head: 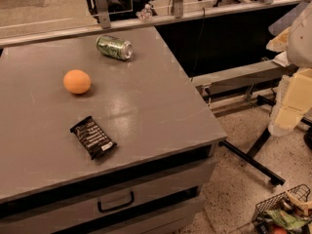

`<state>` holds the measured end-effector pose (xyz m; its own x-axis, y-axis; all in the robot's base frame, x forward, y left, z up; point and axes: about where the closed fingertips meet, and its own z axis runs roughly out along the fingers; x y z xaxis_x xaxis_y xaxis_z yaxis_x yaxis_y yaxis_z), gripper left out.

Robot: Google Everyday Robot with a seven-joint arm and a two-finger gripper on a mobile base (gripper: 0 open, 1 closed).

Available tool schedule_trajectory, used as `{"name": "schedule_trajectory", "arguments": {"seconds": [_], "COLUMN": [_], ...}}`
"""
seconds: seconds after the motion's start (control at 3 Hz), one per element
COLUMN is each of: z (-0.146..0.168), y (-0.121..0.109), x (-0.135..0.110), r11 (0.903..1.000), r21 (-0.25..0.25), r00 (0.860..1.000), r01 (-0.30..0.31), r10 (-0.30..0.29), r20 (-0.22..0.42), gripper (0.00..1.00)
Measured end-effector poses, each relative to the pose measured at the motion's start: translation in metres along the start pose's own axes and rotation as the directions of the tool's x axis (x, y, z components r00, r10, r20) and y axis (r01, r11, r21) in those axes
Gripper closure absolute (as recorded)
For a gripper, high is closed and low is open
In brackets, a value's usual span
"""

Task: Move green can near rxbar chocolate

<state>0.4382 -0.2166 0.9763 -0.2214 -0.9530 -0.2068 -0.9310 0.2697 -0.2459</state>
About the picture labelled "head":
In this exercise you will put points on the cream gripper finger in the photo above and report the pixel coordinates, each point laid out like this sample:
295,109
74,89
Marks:
293,101

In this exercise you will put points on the green soda can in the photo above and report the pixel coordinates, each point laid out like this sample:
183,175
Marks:
114,47

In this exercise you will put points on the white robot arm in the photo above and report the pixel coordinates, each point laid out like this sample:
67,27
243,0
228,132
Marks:
295,42

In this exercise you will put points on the black rxbar chocolate wrapper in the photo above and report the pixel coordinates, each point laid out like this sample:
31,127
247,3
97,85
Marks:
93,137

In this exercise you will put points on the black metal floor stand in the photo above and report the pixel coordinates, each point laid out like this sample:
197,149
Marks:
249,157

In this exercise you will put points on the green snack bag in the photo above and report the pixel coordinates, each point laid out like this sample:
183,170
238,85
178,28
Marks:
288,221

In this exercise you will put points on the clear plastic bottle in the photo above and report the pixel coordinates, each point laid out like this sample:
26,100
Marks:
146,13

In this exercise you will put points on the metal railing with posts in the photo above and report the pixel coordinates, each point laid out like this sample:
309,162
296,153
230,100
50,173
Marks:
29,21

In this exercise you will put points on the orange fruit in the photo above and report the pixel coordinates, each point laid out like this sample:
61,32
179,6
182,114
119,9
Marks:
77,82

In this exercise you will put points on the black wire basket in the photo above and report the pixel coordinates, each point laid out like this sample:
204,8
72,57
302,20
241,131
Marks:
295,201

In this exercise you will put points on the grey drawer with black handle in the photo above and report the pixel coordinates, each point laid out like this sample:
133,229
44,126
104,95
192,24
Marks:
152,204

